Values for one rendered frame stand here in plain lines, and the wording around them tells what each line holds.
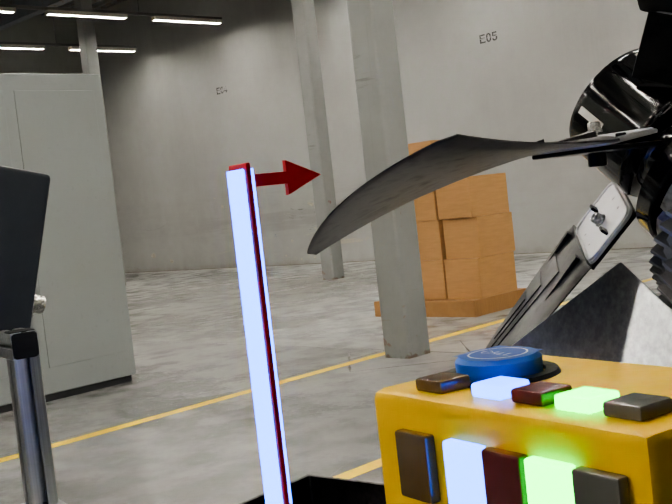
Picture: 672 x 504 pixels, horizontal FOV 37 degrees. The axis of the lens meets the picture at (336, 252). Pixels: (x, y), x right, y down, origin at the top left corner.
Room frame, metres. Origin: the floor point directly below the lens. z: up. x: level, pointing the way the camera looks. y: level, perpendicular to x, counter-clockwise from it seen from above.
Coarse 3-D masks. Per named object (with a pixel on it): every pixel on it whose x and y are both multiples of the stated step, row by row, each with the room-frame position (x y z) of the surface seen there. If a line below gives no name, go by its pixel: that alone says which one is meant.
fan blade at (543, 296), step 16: (560, 240) 1.00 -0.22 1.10; (576, 240) 0.97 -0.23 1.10; (560, 256) 0.98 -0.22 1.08; (576, 256) 0.94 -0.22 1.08; (544, 272) 1.00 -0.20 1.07; (560, 272) 0.96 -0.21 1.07; (576, 272) 0.93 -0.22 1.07; (528, 288) 1.02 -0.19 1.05; (544, 288) 0.97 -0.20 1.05; (560, 288) 0.94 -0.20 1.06; (528, 304) 0.98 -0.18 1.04; (544, 304) 0.94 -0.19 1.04; (560, 304) 0.92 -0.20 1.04; (512, 320) 1.00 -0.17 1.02; (528, 320) 0.95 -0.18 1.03; (496, 336) 1.02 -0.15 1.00; (512, 336) 0.97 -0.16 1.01
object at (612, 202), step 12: (612, 192) 0.97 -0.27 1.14; (600, 204) 0.98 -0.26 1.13; (612, 204) 0.95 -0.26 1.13; (624, 204) 0.92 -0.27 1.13; (588, 216) 0.99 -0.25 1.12; (612, 216) 0.93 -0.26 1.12; (624, 216) 0.91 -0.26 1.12; (576, 228) 1.00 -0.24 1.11; (588, 228) 0.97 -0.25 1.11; (612, 228) 0.92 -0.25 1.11; (588, 240) 0.96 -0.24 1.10; (600, 240) 0.93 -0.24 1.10; (588, 252) 0.94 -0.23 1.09; (600, 252) 0.92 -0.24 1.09
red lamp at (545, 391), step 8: (528, 384) 0.40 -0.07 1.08; (536, 384) 0.40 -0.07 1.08; (544, 384) 0.40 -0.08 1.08; (552, 384) 0.40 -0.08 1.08; (560, 384) 0.40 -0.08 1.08; (568, 384) 0.40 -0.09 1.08; (512, 392) 0.40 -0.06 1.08; (520, 392) 0.40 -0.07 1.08; (528, 392) 0.39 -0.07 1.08; (536, 392) 0.39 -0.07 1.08; (544, 392) 0.39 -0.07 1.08; (552, 392) 0.39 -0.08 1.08; (560, 392) 0.39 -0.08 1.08; (512, 400) 0.40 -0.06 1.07; (520, 400) 0.40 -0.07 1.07; (528, 400) 0.39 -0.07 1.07; (536, 400) 0.39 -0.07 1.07; (544, 400) 0.39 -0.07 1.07; (552, 400) 0.39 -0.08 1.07
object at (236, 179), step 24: (240, 192) 0.67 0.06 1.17; (240, 216) 0.67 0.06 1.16; (240, 240) 0.68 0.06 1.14; (240, 264) 0.68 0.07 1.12; (240, 288) 0.68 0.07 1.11; (264, 360) 0.67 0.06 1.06; (264, 384) 0.67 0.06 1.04; (264, 408) 0.67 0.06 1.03; (264, 432) 0.68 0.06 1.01; (264, 456) 0.68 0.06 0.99; (264, 480) 0.68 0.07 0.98
